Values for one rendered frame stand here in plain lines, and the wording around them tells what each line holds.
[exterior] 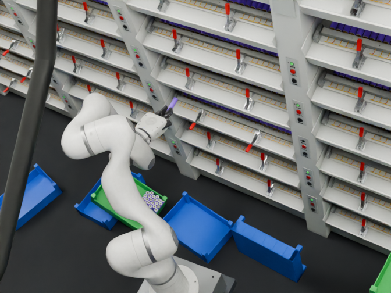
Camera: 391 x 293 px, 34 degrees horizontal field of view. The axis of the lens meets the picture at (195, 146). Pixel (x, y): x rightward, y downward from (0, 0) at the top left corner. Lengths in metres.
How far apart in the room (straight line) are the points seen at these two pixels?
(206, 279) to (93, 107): 0.78
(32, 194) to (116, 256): 1.39
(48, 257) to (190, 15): 1.50
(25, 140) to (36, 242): 2.39
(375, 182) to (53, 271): 1.56
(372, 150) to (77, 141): 0.95
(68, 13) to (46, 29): 1.86
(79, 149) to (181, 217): 1.14
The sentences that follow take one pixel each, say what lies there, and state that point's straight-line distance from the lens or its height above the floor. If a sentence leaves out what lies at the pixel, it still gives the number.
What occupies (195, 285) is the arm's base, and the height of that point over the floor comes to 0.40.
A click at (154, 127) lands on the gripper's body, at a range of 2.44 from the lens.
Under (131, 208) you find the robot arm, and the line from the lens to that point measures 1.98.
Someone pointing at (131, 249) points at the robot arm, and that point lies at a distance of 2.02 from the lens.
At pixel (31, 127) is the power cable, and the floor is 1.93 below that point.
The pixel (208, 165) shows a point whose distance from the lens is 2.93.
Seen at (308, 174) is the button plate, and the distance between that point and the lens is 2.43.
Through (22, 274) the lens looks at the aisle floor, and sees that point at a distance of 3.14.
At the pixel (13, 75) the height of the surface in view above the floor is 0.19.
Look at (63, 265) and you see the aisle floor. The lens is 3.07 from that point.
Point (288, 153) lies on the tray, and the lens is 2.41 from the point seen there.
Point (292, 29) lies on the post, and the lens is 1.85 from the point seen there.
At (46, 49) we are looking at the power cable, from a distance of 0.80.
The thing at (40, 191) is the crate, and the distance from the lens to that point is 3.35.
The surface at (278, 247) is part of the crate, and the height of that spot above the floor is 0.20.
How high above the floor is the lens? 2.49
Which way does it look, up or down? 51 degrees down
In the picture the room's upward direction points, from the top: 21 degrees counter-clockwise
